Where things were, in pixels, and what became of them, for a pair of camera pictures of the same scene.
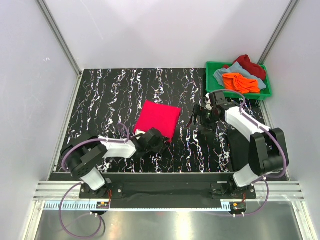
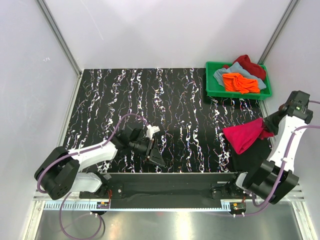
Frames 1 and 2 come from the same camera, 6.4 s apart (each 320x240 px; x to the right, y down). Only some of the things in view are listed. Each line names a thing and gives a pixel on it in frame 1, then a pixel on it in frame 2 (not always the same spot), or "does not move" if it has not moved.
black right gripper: (200, 111) -> (268, 123)
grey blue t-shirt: (236, 68) does not move
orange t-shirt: (236, 81) does not move
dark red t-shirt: (257, 69) does not move
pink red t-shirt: (163, 117) -> (243, 136)
